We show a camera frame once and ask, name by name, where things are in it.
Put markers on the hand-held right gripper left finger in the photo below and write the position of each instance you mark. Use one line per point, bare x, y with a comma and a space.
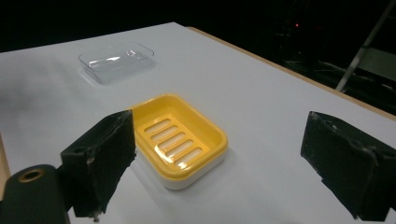
101, 155

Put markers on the metal stand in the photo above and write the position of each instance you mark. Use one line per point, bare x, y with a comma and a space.
362, 49

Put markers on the yellow soap dish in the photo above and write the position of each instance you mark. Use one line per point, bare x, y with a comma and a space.
180, 140

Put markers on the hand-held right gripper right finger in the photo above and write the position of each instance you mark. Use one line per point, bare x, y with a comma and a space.
345, 161

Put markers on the clear plastic lid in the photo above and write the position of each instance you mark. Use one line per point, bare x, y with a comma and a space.
116, 62

